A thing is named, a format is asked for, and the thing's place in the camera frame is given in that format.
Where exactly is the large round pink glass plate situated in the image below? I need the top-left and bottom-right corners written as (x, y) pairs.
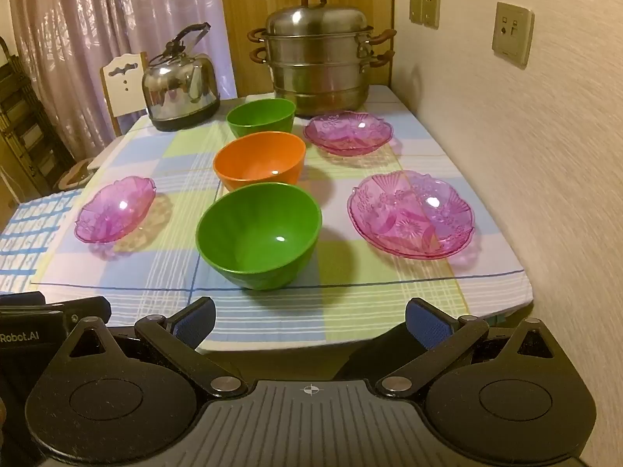
top-left (347, 170), bottom-right (476, 260)

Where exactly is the pale purple curtain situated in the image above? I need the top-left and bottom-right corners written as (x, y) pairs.
top-left (7, 0), bottom-right (239, 161)

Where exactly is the small green bowl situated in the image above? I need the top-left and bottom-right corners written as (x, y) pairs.
top-left (226, 98), bottom-right (297, 139)

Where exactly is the large green bowl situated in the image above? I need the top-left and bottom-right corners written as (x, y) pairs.
top-left (195, 181), bottom-right (323, 291)

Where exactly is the blue white checked cloth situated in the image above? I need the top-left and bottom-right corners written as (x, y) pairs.
top-left (0, 189), bottom-right (83, 293)

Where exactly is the white wooden chair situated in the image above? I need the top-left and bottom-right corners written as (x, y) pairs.
top-left (100, 51), bottom-right (149, 137)

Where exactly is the beige wall socket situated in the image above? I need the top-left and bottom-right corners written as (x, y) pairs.
top-left (491, 1), bottom-right (535, 68)

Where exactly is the oval pink glass plate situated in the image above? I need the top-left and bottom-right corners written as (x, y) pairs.
top-left (74, 176), bottom-right (157, 244)

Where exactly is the beige round container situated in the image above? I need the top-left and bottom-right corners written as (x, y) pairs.
top-left (56, 156), bottom-right (99, 191)

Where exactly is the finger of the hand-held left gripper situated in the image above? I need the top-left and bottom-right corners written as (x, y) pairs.
top-left (46, 296), bottom-right (113, 328)

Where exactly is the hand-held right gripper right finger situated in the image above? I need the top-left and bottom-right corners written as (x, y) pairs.
top-left (377, 297), bottom-right (560, 398)

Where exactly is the small round pink glass plate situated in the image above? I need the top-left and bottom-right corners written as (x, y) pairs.
top-left (304, 111), bottom-right (394, 157)

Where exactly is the stainless steel kettle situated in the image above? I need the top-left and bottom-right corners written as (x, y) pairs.
top-left (141, 22), bottom-right (221, 132)

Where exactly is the checked pastel tablecloth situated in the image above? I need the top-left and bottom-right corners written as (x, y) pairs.
top-left (29, 85), bottom-right (536, 353)

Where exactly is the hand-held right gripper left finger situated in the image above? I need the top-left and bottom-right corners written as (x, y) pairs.
top-left (64, 297), bottom-right (249, 398)

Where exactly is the orange bowl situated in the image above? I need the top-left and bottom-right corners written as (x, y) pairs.
top-left (213, 131), bottom-right (307, 193)

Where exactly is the dark wooden shelf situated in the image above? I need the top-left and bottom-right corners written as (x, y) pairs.
top-left (0, 36), bottom-right (76, 198)

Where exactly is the stainless steel steamer pot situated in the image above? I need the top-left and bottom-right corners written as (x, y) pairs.
top-left (247, 0), bottom-right (397, 118)

